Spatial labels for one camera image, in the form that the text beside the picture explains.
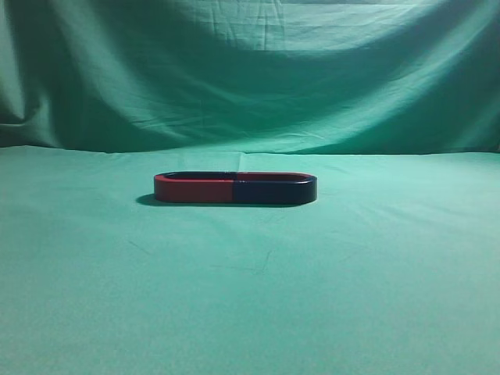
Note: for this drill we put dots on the left red blue horseshoe magnet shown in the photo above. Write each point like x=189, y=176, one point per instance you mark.
x=194, y=187

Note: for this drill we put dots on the green cloth backdrop and cover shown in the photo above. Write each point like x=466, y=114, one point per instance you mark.
x=392, y=105

